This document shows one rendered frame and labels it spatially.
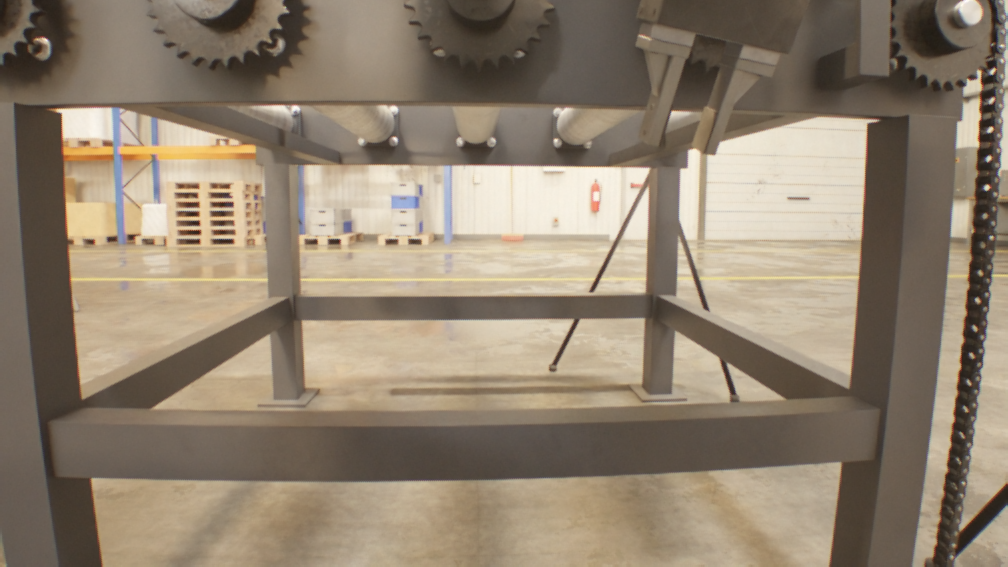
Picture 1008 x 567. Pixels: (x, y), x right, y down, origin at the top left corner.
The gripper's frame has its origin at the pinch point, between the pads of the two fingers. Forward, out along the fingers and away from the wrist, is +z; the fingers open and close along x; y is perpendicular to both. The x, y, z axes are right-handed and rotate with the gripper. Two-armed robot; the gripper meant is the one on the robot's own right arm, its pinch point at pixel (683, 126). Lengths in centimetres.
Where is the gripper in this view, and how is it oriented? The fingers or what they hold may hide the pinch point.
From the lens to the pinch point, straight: 51.4
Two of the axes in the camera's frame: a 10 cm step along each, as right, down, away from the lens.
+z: -1.8, 8.7, 4.6
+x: 9.8, 1.0, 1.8
